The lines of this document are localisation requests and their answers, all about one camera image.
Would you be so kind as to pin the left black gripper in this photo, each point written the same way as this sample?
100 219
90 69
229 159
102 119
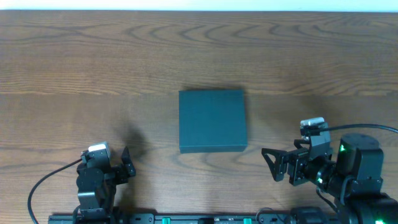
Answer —
120 171

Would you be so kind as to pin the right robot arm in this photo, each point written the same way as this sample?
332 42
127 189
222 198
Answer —
353 179

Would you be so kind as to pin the dark green box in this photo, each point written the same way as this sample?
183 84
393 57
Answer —
212 121

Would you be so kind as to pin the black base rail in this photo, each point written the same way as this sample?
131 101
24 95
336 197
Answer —
148 218

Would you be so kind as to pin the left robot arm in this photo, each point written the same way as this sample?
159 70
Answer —
97 183

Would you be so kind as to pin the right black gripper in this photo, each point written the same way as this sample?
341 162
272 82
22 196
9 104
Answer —
294 165

